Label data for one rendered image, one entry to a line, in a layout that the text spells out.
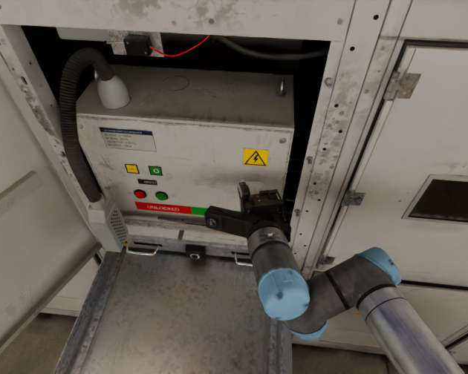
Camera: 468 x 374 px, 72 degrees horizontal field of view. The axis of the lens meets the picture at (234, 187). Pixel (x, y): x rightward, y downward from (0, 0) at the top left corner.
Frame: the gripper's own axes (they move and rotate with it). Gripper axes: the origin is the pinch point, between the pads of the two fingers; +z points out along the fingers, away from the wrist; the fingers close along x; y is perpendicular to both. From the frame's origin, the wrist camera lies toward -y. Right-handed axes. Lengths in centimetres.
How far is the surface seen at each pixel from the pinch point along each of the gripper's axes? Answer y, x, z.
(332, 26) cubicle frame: 14.3, 35.3, -11.2
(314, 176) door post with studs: 17.6, 2.1, -3.3
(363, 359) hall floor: 62, -123, 14
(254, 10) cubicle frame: 2.3, 37.9, -8.5
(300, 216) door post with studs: 16.8, -13.2, 1.2
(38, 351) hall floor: -102, -116, 41
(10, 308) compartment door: -65, -32, 0
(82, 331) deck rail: -47, -39, -6
